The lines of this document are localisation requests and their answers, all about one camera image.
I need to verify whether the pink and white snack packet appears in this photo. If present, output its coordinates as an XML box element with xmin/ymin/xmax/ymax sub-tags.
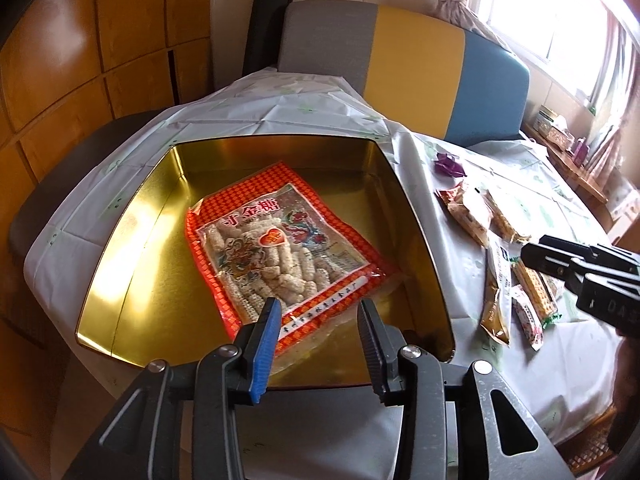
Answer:
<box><xmin>507</xmin><ymin>285</ymin><xmax>546</xmax><ymax>351</ymax></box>

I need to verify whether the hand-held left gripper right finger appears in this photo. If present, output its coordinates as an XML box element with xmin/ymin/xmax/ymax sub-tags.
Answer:
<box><xmin>356</xmin><ymin>299</ymin><xmax>573</xmax><ymax>480</ymax></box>

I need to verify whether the gold tin box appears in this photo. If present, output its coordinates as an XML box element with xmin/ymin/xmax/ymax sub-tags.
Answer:
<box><xmin>75</xmin><ymin>136</ymin><xmax>457</xmax><ymax>391</ymax></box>

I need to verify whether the black roll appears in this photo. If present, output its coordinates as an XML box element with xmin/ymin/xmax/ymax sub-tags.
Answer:
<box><xmin>242</xmin><ymin>0</ymin><xmax>293</xmax><ymax>78</ymax></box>

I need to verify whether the orange patterned snack bag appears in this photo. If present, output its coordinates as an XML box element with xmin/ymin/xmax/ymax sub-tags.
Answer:
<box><xmin>186</xmin><ymin>161</ymin><xmax>403</xmax><ymax>361</ymax></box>

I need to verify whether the wooden cabinet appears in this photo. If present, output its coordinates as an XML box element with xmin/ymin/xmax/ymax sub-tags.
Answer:
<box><xmin>0</xmin><ymin>0</ymin><xmax>213</xmax><ymax>286</ymax></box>

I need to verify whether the white and gold long packet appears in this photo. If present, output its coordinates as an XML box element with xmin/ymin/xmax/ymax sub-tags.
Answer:
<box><xmin>480</xmin><ymin>237</ymin><xmax>513</xmax><ymax>348</ymax></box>

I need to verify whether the window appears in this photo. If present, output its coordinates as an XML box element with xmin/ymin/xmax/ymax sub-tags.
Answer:
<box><xmin>475</xmin><ymin>0</ymin><xmax>640</xmax><ymax>111</ymax></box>

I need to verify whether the green-ended cracker packet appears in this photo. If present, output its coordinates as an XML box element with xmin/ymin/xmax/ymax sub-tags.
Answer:
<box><xmin>510</xmin><ymin>257</ymin><xmax>561</xmax><ymax>328</ymax></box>

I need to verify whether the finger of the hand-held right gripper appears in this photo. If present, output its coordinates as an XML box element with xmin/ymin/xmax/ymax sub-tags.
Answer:
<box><xmin>520</xmin><ymin>242</ymin><xmax>640</xmax><ymax>292</ymax></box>
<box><xmin>539</xmin><ymin>234</ymin><xmax>640</xmax><ymax>265</ymax></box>

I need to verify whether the light curtain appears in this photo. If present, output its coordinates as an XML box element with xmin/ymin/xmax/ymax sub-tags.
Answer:
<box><xmin>430</xmin><ymin>0</ymin><xmax>640</xmax><ymax>186</ymax></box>

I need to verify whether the red and white snack packet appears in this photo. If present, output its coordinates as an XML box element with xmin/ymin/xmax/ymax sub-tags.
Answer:
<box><xmin>435</xmin><ymin>182</ymin><xmax>493</xmax><ymax>248</ymax></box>

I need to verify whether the clear rice cracker packet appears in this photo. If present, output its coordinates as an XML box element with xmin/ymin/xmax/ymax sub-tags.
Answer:
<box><xmin>482</xmin><ymin>187</ymin><xmax>533</xmax><ymax>243</ymax></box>

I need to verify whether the woven tissue box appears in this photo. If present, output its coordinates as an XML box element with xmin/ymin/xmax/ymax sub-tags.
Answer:
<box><xmin>535</xmin><ymin>105</ymin><xmax>576</xmax><ymax>151</ymax></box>

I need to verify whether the woven seat chair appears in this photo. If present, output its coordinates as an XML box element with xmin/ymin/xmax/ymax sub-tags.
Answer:
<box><xmin>570</xmin><ymin>400</ymin><xmax>619</xmax><ymax>478</ymax></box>

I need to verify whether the white tablecloth with green print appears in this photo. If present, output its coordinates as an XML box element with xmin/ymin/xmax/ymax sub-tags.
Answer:
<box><xmin>25</xmin><ymin>72</ymin><xmax>626</xmax><ymax>441</ymax></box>

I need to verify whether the grey yellow blue chair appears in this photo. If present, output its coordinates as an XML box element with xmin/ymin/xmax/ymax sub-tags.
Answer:
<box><xmin>277</xmin><ymin>0</ymin><xmax>531</xmax><ymax>148</ymax></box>

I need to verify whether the wooden side shelf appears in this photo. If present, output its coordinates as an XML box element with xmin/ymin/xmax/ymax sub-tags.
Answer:
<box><xmin>522</xmin><ymin>115</ymin><xmax>616</xmax><ymax>231</ymax></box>

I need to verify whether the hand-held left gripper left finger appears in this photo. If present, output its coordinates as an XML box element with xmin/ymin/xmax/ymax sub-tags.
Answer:
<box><xmin>65</xmin><ymin>297</ymin><xmax>283</xmax><ymax>480</ymax></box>

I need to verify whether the purple candy wrapper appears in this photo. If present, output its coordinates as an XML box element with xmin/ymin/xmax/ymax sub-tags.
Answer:
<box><xmin>434</xmin><ymin>150</ymin><xmax>468</xmax><ymax>178</ymax></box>

